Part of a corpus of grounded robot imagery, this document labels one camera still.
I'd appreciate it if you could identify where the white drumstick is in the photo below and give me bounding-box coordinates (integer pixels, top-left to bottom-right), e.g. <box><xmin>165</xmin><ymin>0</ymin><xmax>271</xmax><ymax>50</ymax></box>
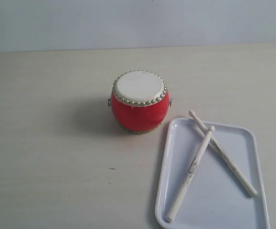
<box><xmin>166</xmin><ymin>125</ymin><xmax>215</xmax><ymax>222</ymax></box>
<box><xmin>189</xmin><ymin>110</ymin><xmax>257</xmax><ymax>197</ymax></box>

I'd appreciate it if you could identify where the small red drum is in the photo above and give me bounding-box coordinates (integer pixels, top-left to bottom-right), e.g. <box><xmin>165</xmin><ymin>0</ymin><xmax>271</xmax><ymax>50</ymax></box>
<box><xmin>108</xmin><ymin>70</ymin><xmax>172</xmax><ymax>134</ymax></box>

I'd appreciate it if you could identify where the white plastic tray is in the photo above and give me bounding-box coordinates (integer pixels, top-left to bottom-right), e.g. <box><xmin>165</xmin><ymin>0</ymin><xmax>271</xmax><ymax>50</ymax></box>
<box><xmin>155</xmin><ymin>117</ymin><xmax>270</xmax><ymax>229</ymax></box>

